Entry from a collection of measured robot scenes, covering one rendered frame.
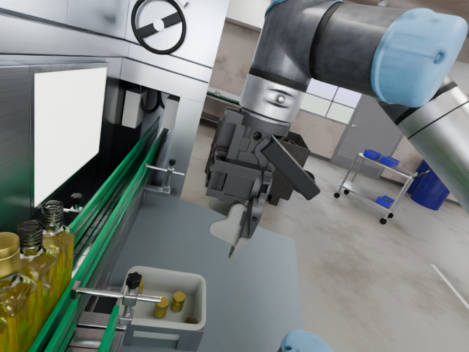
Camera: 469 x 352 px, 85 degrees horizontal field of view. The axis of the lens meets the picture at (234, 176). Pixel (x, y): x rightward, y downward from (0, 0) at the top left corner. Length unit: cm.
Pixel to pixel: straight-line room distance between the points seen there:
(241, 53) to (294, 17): 653
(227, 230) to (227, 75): 656
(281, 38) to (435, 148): 22
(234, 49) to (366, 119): 363
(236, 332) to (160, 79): 102
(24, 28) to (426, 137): 65
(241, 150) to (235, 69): 651
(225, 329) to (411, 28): 80
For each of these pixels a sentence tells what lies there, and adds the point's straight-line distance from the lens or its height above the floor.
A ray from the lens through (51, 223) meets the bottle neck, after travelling 52.
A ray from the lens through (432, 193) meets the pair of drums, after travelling 679.
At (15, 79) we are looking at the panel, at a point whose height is 130.
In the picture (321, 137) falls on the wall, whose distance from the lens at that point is 697.
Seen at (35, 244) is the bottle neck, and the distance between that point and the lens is 48.
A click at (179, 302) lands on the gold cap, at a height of 81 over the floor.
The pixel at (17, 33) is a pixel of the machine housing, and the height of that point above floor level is 137.
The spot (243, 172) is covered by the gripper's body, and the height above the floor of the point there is 131.
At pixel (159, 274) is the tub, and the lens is 83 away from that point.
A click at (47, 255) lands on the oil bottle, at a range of 50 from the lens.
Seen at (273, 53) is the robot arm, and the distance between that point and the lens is 31.
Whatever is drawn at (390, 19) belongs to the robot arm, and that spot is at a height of 150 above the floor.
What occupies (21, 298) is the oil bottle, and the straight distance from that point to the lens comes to 46.
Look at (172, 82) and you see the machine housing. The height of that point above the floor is 129.
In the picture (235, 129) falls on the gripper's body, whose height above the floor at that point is 136.
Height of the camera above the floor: 142
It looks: 22 degrees down
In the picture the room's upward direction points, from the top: 18 degrees clockwise
